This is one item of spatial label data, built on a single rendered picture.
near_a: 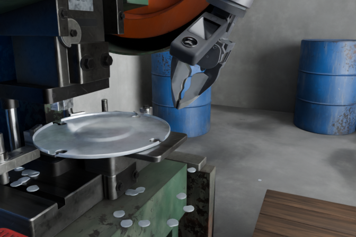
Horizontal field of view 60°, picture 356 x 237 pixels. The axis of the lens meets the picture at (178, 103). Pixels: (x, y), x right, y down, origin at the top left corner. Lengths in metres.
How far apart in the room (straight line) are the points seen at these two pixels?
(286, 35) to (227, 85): 0.92
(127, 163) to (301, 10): 3.33
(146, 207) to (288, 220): 0.64
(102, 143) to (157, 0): 0.54
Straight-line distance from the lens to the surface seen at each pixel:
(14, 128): 0.77
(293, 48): 3.84
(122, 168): 0.69
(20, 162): 0.71
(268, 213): 1.23
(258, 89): 3.96
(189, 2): 0.93
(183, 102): 0.57
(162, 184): 0.76
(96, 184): 0.68
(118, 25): 0.74
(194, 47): 0.47
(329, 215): 1.30
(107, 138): 0.65
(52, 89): 0.65
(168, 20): 0.95
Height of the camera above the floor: 1.01
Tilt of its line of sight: 14 degrees down
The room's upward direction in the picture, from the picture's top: straight up
